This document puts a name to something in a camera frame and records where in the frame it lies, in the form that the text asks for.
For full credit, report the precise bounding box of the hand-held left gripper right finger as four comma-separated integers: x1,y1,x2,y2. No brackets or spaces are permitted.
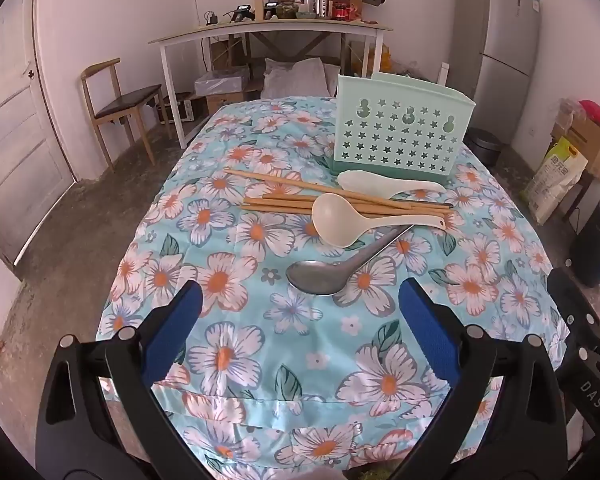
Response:
395,277,568,480

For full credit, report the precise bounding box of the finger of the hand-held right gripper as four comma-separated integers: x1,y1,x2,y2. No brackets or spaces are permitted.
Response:
547,260,600,356
570,347,600,426

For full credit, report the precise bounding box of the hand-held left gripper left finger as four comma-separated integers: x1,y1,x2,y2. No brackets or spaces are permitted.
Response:
35,280,216,480

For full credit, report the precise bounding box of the metal spoon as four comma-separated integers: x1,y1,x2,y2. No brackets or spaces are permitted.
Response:
286,224,415,297

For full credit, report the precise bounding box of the cream plastic ladle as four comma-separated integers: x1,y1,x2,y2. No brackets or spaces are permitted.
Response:
311,192,454,249

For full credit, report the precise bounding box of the white rice paddle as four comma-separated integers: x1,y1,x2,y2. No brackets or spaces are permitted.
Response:
337,170,446,200

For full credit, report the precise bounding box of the green plastic utensil holder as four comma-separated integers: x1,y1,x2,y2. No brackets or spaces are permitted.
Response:
327,72,477,183

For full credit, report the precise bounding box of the black bin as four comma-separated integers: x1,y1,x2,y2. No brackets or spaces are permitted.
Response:
569,199,600,288

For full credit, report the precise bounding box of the floral blue blanket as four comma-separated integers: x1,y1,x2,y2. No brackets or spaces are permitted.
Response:
95,97,573,480

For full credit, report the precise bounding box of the white and yellow rice bag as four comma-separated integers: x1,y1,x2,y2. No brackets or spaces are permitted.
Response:
524,137,589,226

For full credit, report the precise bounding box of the metal pot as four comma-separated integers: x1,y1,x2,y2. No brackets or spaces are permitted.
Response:
466,127,504,164

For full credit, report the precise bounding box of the red plastic bag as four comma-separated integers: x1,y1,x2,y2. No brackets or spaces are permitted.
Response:
577,100,600,142

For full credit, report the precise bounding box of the small white appliance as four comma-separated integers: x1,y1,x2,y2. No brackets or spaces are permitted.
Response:
159,92,197,124

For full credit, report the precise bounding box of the wooden chair with dark seat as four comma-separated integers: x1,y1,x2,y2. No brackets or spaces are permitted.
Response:
80,57,164,168

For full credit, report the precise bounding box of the plastic-wrapped cardboard box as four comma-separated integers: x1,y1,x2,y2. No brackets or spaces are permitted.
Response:
195,71,252,107

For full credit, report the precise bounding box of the white door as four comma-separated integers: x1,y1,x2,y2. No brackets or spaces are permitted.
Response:
0,0,77,267

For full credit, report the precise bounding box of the grey refrigerator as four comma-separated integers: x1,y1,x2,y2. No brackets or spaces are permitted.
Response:
447,0,542,147

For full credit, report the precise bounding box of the grey sack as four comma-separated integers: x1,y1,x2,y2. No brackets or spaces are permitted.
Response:
261,57,342,99

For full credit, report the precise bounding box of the white desk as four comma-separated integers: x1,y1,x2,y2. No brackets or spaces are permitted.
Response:
149,17,394,149

